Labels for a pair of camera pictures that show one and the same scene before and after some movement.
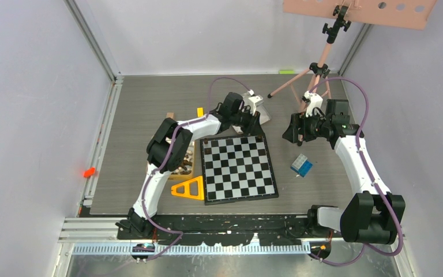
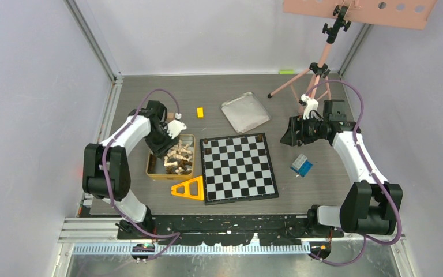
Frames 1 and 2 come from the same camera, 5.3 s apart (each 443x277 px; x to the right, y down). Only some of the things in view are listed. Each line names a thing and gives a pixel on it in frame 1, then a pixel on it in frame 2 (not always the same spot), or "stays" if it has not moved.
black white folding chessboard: x=237 y=168 stays
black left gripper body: x=243 y=120 → x=159 y=141
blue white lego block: x=301 y=165 stays
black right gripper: x=292 y=133 stays
